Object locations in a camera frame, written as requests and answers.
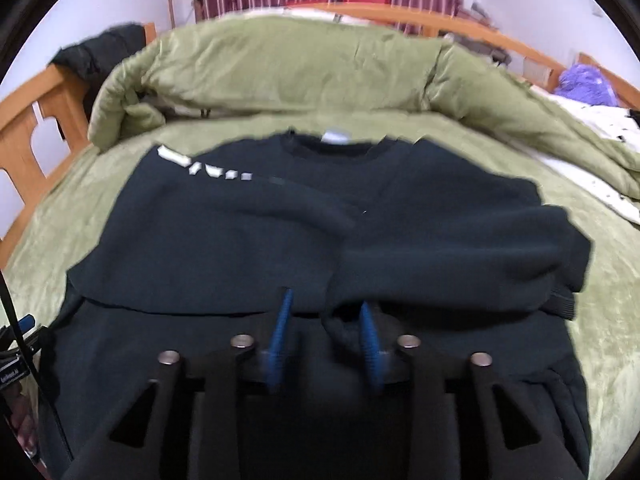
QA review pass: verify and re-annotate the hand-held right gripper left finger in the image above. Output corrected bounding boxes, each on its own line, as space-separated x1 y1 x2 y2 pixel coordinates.
62 287 301 480

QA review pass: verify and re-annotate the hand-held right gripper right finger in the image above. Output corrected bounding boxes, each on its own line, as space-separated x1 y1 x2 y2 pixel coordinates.
357 300 586 480

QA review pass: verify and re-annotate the dark navy sweatshirt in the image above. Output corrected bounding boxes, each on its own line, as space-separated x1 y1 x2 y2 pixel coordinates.
37 130 593 480

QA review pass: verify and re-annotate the person's left hand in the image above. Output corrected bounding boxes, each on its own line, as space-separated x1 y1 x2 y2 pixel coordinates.
2 392 45 461

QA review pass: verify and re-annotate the green plush bed blanket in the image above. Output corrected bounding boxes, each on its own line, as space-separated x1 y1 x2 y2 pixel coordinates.
0 110 640 480

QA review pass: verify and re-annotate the black garment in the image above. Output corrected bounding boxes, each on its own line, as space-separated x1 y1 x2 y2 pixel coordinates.
50 22 148 121

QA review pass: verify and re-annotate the green folded quilt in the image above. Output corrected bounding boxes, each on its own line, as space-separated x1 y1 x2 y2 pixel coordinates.
87 12 640 211

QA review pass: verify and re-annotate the white spotted bedding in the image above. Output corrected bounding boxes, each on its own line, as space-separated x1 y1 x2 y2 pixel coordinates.
530 87 640 226

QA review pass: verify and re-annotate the purple plush toy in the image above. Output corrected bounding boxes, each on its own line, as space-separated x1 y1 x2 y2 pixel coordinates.
557 62 618 108

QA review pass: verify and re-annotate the wooden rack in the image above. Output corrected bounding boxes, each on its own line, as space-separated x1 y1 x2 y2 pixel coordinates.
167 0 206 28

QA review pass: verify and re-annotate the black cable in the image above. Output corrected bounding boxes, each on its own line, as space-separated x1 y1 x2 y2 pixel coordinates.
0 270 76 466

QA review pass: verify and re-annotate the wooden bed frame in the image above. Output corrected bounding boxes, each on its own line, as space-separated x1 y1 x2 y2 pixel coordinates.
0 2 606 261

